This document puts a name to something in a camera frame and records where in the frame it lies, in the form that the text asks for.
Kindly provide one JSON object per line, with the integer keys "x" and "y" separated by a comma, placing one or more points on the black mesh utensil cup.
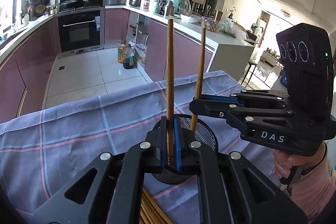
{"x": 203, "y": 134}

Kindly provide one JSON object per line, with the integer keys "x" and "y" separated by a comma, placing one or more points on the yellow cooking oil bottle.
{"x": 121, "y": 50}

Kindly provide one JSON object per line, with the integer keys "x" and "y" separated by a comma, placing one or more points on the pink lower cabinets left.
{"x": 26, "y": 69}

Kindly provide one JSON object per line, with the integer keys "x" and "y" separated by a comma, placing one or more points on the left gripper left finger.
{"x": 158, "y": 147}

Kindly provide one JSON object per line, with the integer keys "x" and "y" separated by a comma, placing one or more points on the pink lower cabinets right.
{"x": 165, "y": 49}

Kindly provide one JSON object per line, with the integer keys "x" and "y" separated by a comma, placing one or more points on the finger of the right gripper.
{"x": 228, "y": 109}
{"x": 207, "y": 99}

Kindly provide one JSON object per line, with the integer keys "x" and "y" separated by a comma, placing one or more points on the pink cabinets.
{"x": 26, "y": 69}
{"x": 165, "y": 49}

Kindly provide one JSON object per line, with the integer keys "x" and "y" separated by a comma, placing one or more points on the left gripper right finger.
{"x": 183, "y": 136}

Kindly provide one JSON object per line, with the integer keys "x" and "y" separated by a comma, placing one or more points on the dark soy sauce bottle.
{"x": 128, "y": 57}

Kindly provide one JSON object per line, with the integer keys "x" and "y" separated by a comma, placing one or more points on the pink sleeve forearm right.
{"x": 314, "y": 193}

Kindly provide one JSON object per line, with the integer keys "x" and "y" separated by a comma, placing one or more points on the person's right hand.
{"x": 283, "y": 162}

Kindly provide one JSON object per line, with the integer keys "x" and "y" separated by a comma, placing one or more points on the blue plaid tablecloth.
{"x": 42, "y": 151}

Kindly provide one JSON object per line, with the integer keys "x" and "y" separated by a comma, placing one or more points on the black built-in oven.
{"x": 79, "y": 30}

